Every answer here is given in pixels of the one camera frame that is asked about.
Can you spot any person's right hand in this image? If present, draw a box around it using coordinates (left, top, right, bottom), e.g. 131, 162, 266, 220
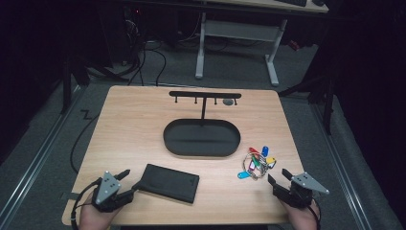
280, 198, 321, 230

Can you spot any metal floor rail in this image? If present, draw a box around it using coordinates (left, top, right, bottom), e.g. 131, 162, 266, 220
309, 104, 373, 230
0, 85, 82, 226

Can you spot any black metal stand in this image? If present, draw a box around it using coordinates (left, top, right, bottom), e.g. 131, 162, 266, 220
277, 71, 337, 136
59, 52, 92, 115

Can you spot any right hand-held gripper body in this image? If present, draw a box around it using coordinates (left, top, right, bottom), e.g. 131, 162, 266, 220
272, 172, 330, 210

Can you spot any black floor cable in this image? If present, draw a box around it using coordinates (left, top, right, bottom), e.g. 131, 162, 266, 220
69, 114, 101, 175

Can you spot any black keyboard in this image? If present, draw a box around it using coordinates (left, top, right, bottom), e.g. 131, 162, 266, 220
275, 0, 308, 8

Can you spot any black wallet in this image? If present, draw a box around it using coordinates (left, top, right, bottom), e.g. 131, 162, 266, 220
139, 163, 201, 205

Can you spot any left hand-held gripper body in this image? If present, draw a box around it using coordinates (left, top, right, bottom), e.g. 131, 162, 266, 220
91, 171, 135, 214

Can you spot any key ring with coloured tags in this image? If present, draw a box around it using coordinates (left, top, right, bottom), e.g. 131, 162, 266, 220
237, 146, 278, 181

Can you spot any right hand-held gripper cable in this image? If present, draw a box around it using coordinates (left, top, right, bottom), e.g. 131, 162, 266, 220
305, 196, 322, 230

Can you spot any hand-held gripper cable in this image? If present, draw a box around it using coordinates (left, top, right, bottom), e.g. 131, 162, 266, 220
70, 177, 103, 230
305, 196, 322, 230

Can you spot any white-framed desk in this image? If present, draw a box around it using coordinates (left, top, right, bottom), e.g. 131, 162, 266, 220
194, 0, 329, 87

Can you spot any left hand-held gripper cable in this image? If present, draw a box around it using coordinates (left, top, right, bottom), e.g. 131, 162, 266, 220
70, 177, 103, 230

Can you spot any black cable bundle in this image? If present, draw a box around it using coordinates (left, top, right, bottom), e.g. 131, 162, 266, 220
119, 6, 168, 87

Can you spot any person's left hand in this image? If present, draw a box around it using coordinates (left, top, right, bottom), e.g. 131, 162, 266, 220
78, 195, 123, 230

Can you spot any black tape strip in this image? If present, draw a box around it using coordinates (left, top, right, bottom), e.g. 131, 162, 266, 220
59, 191, 80, 202

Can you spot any black key rack with tray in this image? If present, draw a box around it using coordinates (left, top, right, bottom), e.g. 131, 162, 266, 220
163, 90, 242, 158

